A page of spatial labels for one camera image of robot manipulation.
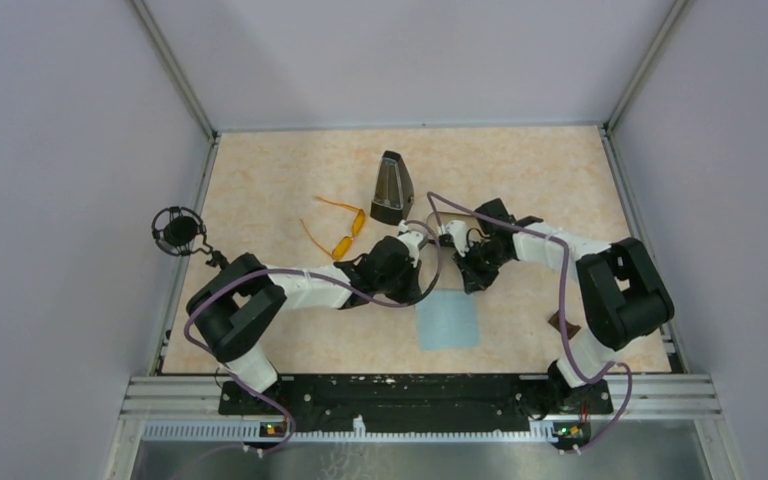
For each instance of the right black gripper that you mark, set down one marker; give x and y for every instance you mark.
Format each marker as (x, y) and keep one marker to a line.
(473, 279)

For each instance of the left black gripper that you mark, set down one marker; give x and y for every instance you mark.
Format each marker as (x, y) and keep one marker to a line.
(411, 289)

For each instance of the blue cleaning cloth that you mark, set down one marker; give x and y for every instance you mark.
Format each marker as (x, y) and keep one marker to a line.
(447, 319)

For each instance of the orange sunglasses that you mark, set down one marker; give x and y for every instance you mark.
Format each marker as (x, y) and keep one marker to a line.
(334, 234)

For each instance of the black glasses case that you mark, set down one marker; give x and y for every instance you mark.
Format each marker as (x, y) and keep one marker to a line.
(436, 221)

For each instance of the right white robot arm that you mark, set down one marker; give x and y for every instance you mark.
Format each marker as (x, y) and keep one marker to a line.
(610, 294)

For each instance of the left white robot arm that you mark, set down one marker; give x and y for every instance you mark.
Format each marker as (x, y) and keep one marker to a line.
(235, 308)

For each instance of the black metronome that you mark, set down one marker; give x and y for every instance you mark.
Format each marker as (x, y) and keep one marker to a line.
(394, 192)

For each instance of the small brown holder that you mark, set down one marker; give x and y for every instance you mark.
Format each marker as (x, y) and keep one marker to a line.
(571, 329)

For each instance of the black microphone on tripod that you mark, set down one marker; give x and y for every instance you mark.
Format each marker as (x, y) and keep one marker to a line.
(180, 232)

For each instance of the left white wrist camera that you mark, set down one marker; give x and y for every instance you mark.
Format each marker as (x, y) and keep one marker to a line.
(414, 240)

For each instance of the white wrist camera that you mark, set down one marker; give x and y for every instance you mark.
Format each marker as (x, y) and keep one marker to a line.
(454, 234)
(414, 240)

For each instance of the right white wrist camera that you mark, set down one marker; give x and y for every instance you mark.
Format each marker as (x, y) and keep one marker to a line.
(454, 234)

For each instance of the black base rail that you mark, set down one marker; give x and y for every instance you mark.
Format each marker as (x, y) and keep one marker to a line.
(419, 403)

